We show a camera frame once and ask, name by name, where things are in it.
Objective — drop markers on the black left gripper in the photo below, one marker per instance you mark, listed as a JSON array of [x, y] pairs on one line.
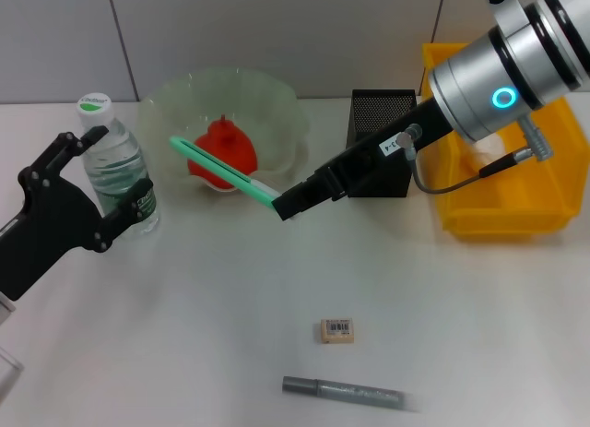
[[46, 228]]

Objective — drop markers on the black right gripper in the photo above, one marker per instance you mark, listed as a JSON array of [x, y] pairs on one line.
[[369, 159]]

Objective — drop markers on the water bottle with green label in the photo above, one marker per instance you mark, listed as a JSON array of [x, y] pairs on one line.
[[115, 169]]

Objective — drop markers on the mint green utility knife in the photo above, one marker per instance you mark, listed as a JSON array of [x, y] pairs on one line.
[[221, 169]]

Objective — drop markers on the white paper ball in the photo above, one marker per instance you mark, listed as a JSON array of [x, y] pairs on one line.
[[484, 155]]

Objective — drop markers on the translucent green fruit bowl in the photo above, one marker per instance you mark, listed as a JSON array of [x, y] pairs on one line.
[[286, 118]]

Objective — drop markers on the black mesh pen holder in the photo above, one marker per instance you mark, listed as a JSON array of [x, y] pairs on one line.
[[382, 109]]

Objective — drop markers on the beige eraser with barcode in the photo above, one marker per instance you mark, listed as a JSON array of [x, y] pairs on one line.
[[337, 332]]

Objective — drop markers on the grey marker pen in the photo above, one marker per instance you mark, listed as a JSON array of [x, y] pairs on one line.
[[322, 386]]

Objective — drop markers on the yellow plastic storage bin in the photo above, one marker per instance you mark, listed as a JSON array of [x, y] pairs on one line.
[[530, 205]]

